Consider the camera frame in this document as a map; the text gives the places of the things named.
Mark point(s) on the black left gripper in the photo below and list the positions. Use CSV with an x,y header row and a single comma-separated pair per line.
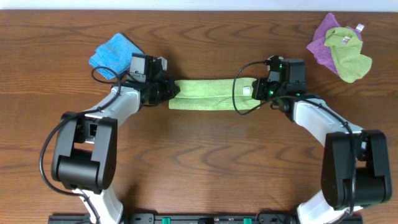
x,y
169,90

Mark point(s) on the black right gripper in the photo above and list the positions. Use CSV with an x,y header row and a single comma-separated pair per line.
x,y
259,85

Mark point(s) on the light green cloth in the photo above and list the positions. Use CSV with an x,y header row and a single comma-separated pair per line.
x,y
214,95

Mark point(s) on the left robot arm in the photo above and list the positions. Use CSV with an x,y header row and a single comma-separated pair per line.
x,y
85,155

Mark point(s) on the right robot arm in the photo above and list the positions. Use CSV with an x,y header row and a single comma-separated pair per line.
x,y
355,167

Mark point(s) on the folded blue cloth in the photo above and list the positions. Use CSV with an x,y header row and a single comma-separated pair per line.
x,y
114,54

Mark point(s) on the purple cloth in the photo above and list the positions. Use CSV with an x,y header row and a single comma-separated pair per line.
x,y
317,47

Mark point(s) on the crumpled olive green cloth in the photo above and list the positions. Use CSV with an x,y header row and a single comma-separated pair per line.
x,y
345,48

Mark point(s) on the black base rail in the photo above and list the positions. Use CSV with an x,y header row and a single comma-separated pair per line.
x,y
149,218

